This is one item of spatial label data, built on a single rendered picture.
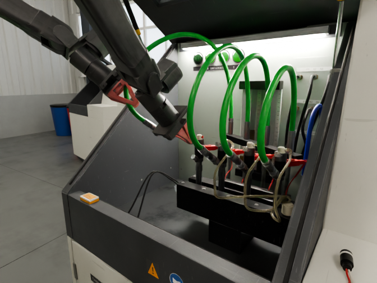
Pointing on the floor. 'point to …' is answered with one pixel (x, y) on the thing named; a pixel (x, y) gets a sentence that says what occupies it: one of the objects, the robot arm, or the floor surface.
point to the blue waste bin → (60, 119)
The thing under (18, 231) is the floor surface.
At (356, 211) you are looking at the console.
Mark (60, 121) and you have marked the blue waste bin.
